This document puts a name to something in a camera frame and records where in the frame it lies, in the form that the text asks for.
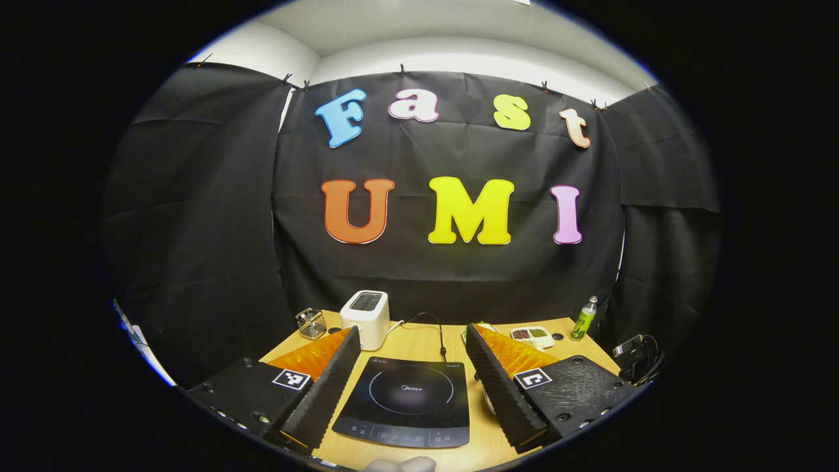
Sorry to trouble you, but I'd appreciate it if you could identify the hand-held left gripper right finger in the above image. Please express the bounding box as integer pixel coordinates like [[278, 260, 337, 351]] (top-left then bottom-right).
[[464, 323, 640, 454]]

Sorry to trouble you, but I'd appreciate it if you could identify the white divided bean tray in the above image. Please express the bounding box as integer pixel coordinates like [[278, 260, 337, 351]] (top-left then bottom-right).
[[510, 326, 555, 349]]

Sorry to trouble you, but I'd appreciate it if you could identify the black device with cables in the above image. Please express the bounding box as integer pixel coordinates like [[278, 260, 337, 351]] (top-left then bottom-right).
[[613, 334, 664, 384]]

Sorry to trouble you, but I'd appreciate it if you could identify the white strip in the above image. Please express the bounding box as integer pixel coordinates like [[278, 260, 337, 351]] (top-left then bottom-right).
[[111, 298, 176, 387]]

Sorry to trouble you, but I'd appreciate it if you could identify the black power cable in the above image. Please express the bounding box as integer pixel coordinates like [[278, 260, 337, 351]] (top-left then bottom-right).
[[400, 312, 448, 363]]

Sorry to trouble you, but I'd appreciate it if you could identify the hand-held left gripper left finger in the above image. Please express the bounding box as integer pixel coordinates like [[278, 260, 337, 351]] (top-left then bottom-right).
[[187, 326, 362, 453]]

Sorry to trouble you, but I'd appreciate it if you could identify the black induction cooktop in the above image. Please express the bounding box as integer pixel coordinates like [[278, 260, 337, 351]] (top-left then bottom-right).
[[332, 357, 471, 450]]

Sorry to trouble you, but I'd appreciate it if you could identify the white toaster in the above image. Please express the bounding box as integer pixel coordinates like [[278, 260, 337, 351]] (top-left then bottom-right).
[[340, 290, 391, 351]]

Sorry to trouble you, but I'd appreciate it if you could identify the green label drink bottle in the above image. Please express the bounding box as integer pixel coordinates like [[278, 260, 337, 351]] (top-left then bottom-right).
[[570, 295, 598, 342]]

